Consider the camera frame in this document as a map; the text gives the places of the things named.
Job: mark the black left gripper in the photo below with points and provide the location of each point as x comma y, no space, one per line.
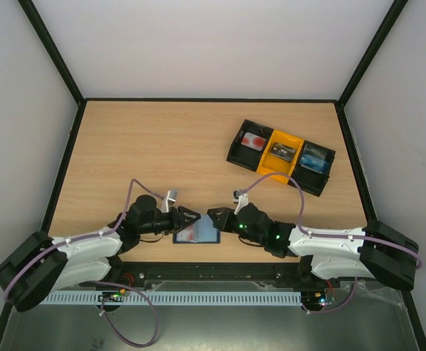
175,216

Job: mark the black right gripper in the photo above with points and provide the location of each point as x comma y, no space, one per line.
231,219

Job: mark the blue leather card holder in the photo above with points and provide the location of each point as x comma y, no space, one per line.
206,232

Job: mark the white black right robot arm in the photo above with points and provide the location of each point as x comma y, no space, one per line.
375,251

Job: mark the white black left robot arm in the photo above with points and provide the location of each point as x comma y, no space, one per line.
43,264

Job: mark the black left card bin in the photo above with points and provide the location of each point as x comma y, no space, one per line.
247,148

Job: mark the black card bin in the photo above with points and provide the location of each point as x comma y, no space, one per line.
247,148
309,181

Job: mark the red white cards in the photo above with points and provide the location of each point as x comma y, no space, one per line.
253,141

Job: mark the yellow middle card bin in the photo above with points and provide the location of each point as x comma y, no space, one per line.
271,164

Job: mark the black cards stack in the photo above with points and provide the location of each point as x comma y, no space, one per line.
283,152

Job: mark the blue cards stack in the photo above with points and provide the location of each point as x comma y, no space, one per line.
313,163

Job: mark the black right card bin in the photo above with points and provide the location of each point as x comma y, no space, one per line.
309,181

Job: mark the metal sheet front panel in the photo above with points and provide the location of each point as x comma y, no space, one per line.
362,319

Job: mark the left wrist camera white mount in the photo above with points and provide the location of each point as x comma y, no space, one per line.
168,201

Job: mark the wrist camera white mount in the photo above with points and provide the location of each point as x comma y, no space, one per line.
240,199
168,201

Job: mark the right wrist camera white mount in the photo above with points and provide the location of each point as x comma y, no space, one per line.
240,199

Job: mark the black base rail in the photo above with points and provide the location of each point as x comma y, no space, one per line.
281,275

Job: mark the light blue slotted cable duct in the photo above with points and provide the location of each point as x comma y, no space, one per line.
158,298

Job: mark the black cage frame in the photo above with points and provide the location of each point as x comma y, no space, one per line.
390,18

